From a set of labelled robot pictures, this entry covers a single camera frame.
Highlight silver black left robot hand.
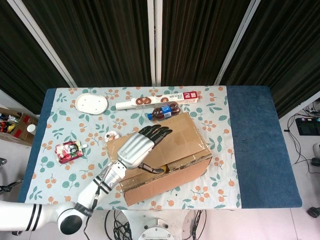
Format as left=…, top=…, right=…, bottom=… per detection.
left=116, top=124, right=174, bottom=175

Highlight brown cardboard box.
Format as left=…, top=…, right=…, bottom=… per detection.
left=104, top=111, right=213, bottom=207

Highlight white grey robot base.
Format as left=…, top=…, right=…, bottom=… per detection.
left=136, top=217, right=177, bottom=240

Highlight brown drink bottle blue label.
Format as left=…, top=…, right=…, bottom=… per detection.
left=146, top=104, right=181, bottom=123

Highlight long red white snack box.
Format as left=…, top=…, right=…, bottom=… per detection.
left=115, top=91, right=202, bottom=111

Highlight fruit and leaf print tablecloth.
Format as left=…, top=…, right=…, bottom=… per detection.
left=24, top=86, right=243, bottom=211

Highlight white oval plate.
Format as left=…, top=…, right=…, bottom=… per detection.
left=75, top=93, right=110, bottom=116

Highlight red drink pouch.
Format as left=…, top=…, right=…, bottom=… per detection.
left=54, top=140, right=89, bottom=165

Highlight cardboard box of clutter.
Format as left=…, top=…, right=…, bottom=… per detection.
left=0, top=107, right=39, bottom=147

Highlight dark pleated screen panel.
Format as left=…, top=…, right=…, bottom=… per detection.
left=0, top=0, right=71, bottom=108
left=159, top=0, right=251, bottom=87
left=22, top=0, right=153, bottom=87
left=219, top=0, right=320, bottom=118

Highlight black stand leg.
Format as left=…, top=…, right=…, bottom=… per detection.
left=0, top=178, right=25, bottom=198

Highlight blue table cover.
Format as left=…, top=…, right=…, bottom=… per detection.
left=16, top=85, right=303, bottom=209

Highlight black floor device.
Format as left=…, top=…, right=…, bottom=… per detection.
left=295, top=117, right=320, bottom=137

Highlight black caster wheel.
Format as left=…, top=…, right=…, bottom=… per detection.
left=307, top=206, right=320, bottom=218

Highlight black cable bundle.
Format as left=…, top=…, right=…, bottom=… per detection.
left=104, top=209, right=137, bottom=240

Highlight white screen frame post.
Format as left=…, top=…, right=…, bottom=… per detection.
left=147, top=0, right=162, bottom=87
left=13, top=0, right=76, bottom=88
left=213, top=0, right=261, bottom=86

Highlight black floor cables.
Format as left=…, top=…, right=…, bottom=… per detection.
left=283, top=109, right=320, bottom=176

